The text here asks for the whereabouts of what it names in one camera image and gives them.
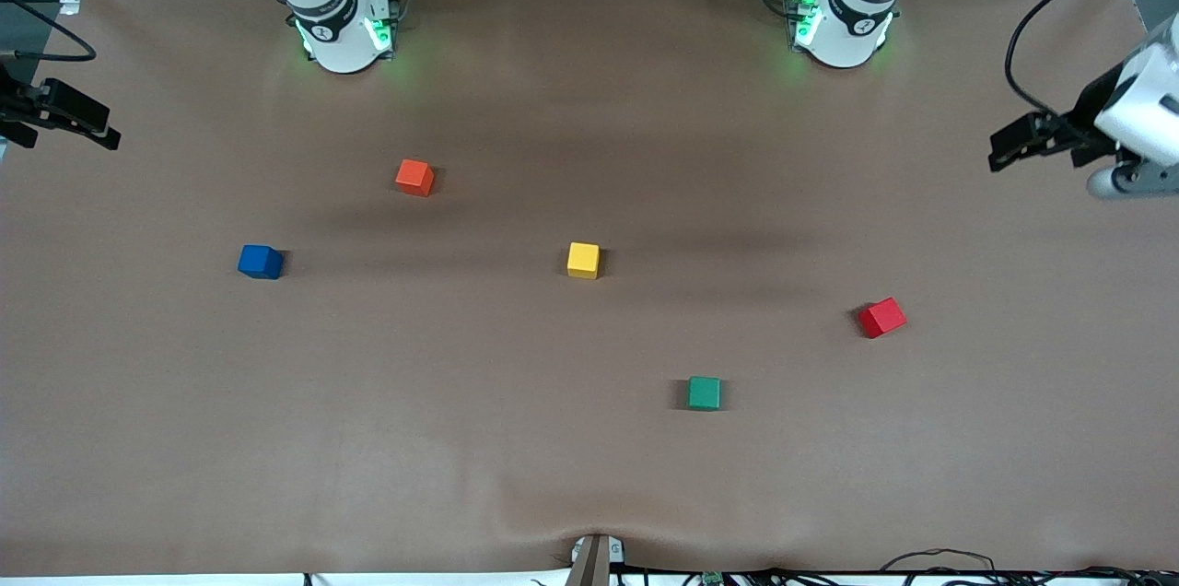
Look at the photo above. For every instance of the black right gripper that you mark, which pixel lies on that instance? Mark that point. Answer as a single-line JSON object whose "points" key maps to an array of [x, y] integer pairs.
{"points": [[17, 104]]}

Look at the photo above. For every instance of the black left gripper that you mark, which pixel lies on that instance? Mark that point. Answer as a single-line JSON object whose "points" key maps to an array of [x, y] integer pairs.
{"points": [[1090, 106]]}

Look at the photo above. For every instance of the red wooden cube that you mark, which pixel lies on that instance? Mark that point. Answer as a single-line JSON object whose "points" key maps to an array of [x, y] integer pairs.
{"points": [[882, 319]]}

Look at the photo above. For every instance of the blue wooden cube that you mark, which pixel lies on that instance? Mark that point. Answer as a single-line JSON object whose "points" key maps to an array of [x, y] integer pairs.
{"points": [[260, 262]]}

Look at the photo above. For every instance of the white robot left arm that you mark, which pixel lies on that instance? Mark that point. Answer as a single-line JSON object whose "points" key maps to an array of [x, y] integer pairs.
{"points": [[847, 38]]}

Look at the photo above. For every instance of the orange wooden cube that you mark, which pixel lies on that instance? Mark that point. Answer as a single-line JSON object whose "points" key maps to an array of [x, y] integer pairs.
{"points": [[414, 178]]}

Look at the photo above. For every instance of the green wooden cube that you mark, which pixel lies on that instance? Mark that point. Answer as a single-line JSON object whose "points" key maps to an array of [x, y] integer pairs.
{"points": [[705, 393]]}

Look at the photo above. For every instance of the yellow wooden cube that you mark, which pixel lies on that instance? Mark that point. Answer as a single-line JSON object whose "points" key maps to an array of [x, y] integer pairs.
{"points": [[583, 259]]}

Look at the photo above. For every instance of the brown table cover sheet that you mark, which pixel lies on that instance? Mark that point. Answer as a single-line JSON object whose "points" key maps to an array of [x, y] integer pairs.
{"points": [[589, 475]]}

